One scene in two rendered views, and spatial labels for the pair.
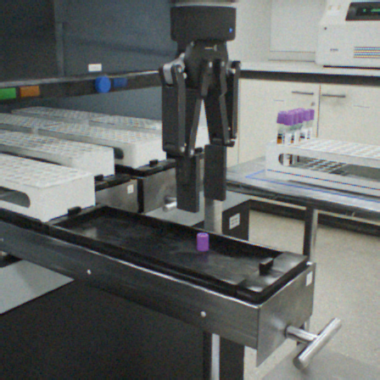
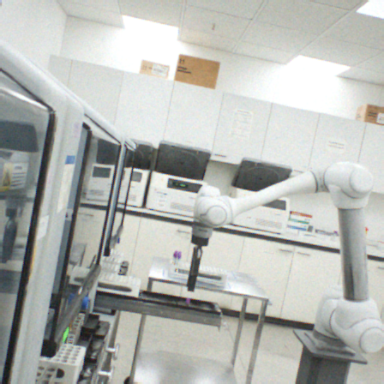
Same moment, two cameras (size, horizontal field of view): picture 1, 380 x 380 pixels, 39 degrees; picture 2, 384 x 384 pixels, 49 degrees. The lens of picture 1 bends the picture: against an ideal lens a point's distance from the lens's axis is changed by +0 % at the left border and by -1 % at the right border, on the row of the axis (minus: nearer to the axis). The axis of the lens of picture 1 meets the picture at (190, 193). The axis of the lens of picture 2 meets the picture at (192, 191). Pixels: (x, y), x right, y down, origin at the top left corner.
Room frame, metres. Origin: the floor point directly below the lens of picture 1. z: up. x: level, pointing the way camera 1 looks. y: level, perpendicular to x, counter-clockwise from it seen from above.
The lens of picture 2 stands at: (-0.64, 1.21, 1.37)
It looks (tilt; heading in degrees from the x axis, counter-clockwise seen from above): 3 degrees down; 318
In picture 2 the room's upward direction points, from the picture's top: 11 degrees clockwise
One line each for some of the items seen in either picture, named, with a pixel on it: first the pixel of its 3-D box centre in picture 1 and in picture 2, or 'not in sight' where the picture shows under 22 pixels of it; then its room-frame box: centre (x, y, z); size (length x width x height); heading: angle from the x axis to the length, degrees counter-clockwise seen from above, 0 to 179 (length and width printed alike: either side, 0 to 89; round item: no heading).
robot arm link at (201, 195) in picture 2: not in sight; (207, 204); (0.62, -0.01, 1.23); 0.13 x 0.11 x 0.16; 146
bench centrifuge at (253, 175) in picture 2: not in sight; (259, 194); (2.19, -2.23, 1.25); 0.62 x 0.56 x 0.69; 143
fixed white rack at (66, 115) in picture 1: (59, 123); not in sight; (1.44, 0.36, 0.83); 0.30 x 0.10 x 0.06; 53
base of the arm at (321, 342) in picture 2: not in sight; (327, 336); (0.30, -0.62, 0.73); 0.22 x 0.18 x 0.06; 143
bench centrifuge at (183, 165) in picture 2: not in sight; (178, 178); (2.70, -1.54, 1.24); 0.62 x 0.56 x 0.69; 144
